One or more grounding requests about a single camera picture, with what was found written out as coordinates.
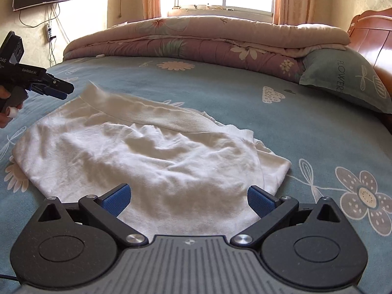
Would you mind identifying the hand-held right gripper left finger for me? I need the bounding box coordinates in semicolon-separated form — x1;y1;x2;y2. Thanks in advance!
34;183;149;247

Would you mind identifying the white printed long-sleeve shirt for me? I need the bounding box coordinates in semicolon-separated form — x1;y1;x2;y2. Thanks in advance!
12;81;292;237

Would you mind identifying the bed with blue floral sheet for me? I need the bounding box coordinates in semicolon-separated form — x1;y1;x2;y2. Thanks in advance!
0;53;392;294

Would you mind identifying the dangling black wall cable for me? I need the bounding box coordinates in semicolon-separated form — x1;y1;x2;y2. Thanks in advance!
18;4;67;65

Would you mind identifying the person's left hand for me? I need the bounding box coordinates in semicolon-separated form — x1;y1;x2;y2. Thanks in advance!
0;87;24;129

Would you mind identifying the wooden bed headboard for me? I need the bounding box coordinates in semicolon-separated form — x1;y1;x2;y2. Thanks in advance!
347;9;392;99

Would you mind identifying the green printed pillow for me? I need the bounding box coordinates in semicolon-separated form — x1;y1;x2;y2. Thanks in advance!
298;49;392;114

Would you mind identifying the folded pink floral quilt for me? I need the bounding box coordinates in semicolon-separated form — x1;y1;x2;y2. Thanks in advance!
63;15;351;84

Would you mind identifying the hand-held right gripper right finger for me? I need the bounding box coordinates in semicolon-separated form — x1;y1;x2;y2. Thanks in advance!
230;185;348;248

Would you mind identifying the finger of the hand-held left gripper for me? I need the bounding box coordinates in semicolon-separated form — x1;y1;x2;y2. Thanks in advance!
30;85;67;100
45;73;75;94

